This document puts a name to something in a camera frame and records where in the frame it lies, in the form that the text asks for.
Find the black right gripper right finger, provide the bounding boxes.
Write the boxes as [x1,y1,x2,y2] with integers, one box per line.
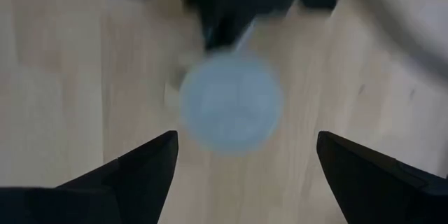
[316,130,448,224]

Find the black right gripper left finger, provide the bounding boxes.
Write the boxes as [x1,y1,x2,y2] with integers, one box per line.
[0,129,180,224]

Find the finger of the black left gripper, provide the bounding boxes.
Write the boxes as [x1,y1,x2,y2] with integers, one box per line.
[222,0,302,52]
[180,0,242,52]

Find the white lightbulb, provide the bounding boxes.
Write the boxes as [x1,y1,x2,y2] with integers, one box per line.
[178,50,285,158]

